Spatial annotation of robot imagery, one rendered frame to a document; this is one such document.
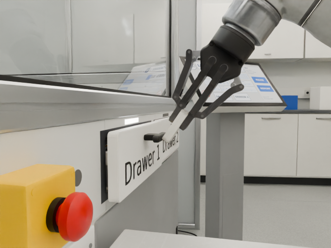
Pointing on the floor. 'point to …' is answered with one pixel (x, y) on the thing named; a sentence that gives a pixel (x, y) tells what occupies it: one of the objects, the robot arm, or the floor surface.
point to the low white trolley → (182, 241)
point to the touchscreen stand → (224, 175)
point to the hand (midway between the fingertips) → (176, 125)
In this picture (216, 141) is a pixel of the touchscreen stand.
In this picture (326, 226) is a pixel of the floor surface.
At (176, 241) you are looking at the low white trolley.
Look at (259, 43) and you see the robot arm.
